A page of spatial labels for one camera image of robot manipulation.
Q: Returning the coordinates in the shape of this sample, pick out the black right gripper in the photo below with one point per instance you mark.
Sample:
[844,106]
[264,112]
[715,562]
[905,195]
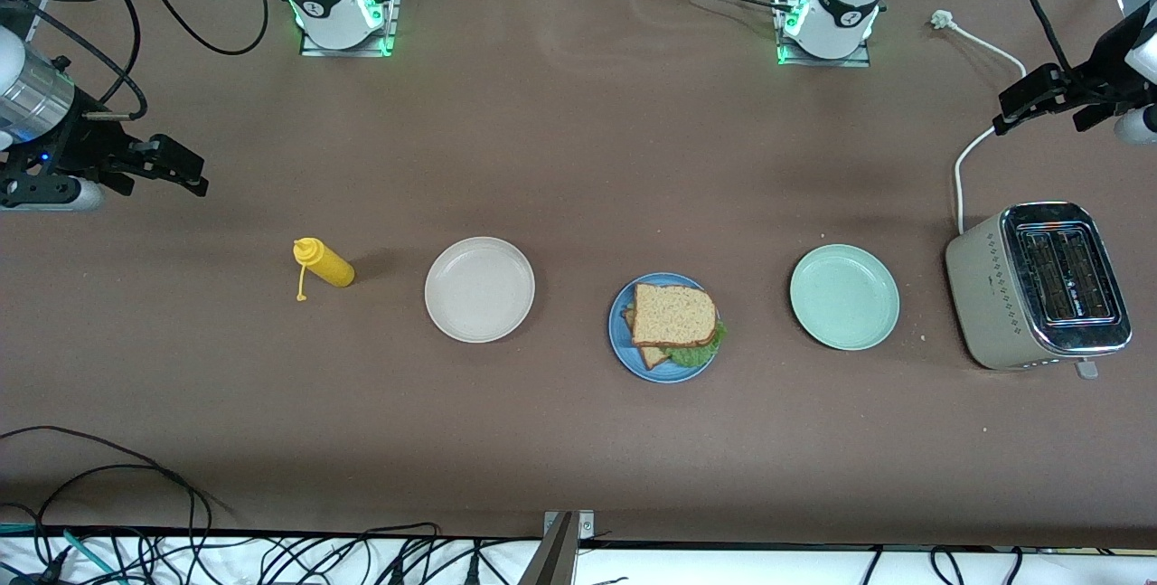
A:
[79,144]

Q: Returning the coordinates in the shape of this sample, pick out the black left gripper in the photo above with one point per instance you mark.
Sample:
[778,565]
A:
[1099,79]

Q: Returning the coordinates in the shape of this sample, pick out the yellow squeeze sauce bottle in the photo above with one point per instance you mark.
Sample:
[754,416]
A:
[330,268]

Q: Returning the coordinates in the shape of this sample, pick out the green lettuce leaf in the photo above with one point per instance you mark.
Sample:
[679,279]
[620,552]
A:
[700,352]

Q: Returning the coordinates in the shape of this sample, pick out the brown bread slice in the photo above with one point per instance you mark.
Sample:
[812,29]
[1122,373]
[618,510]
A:
[673,314]
[651,356]

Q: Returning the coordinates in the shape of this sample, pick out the green round plate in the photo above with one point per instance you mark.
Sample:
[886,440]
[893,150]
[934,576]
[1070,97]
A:
[844,297]

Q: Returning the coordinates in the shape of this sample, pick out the beige round plate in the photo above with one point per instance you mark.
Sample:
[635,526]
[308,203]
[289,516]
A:
[479,289]

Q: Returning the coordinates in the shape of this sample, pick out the blue round plate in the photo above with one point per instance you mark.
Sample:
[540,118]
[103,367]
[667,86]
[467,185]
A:
[678,374]

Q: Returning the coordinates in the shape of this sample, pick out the beige and chrome toaster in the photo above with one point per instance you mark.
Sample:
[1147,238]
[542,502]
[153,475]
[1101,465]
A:
[985,296]

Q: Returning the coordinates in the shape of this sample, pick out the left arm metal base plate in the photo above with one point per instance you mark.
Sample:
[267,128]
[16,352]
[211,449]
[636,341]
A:
[859,61]

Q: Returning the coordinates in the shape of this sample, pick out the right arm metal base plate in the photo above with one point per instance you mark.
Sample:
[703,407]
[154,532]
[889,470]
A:
[393,20]

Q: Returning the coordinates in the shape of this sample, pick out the metal table edge bracket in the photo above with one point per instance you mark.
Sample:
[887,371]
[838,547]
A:
[560,553]

